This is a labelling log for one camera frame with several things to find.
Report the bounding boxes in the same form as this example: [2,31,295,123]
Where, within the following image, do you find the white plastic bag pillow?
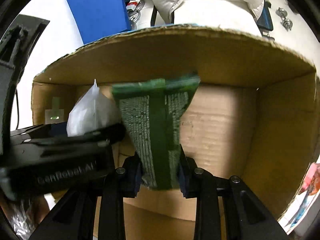
[66,82,121,137]

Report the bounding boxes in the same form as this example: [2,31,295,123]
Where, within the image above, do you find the small chrome dumbbell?
[276,8,293,31]

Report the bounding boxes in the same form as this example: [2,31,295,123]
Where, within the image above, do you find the green snack packet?
[111,74,200,191]

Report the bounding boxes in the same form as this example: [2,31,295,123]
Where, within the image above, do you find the cream upholstered chair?
[135,0,263,37]

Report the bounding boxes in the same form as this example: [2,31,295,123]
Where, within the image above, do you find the open cardboard box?
[31,24,320,240]

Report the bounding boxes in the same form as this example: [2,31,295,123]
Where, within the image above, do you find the black weight bench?
[257,0,273,31]

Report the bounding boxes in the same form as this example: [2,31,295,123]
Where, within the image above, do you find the red snack packet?
[300,163,319,196]

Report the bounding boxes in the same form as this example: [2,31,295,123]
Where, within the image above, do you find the blue folded mat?
[67,0,131,44]

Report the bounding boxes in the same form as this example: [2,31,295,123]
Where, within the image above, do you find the floral white tablecloth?
[278,189,319,235]

